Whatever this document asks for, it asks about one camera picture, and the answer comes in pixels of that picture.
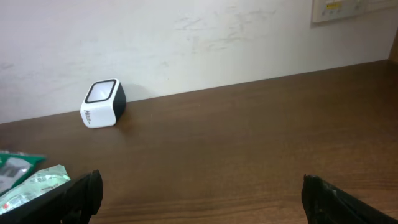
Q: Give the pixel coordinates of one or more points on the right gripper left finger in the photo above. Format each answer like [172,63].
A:
[75,201]

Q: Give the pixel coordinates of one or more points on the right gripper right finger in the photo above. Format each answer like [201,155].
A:
[324,203]

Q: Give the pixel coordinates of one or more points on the mint green tissue pack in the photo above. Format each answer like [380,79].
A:
[36,185]

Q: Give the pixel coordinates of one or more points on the green 3M wipes pack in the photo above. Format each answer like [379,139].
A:
[16,167]

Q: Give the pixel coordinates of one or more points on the white barcode scanner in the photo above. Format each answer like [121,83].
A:
[104,104]

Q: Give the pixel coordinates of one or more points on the wall outlet panel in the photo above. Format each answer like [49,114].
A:
[330,10]

